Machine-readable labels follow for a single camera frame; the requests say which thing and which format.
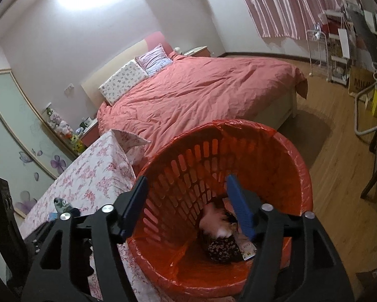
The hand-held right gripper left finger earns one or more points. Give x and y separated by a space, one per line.
135 201

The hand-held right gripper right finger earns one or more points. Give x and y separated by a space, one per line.
238 204

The white printed card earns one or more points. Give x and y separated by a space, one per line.
246 248

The red plastic basket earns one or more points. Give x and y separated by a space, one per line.
270 163

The floral tablecloth table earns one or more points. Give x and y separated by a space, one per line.
90 176

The pink bedside table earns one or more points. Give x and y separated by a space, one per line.
89 137

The yellow plush toy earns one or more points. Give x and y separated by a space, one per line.
78 144

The bedside clutter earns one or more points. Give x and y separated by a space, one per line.
86 124

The flower print wardrobe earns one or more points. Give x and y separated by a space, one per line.
15 132

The pile of pastel plush toys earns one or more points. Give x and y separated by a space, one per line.
59 122

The coral duvet bed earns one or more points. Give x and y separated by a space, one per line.
201 100

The white floral pillow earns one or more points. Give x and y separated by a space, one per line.
122 83

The pink striped pillow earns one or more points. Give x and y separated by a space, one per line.
153 59

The cream and pink headboard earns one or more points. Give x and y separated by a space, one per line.
112 59

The cream bedside table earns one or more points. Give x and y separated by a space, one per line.
197 52

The brown paper bag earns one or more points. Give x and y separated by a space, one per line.
361 81

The white storage shelf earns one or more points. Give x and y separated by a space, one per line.
341 47

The pink striped curtain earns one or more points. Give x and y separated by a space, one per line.
295 3

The white wall socket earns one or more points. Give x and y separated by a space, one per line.
69 88

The white metal frame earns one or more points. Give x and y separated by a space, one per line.
358 113

